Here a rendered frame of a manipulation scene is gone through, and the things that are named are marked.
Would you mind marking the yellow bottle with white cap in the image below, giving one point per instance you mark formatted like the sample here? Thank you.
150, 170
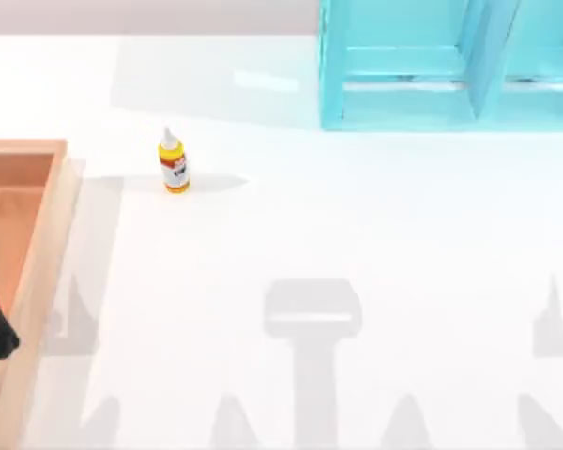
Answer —
174, 164

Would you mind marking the light blue rack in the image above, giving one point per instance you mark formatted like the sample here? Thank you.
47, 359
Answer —
403, 65

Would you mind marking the shallow salmon-coloured box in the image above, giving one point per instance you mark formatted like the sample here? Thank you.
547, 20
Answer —
23, 225

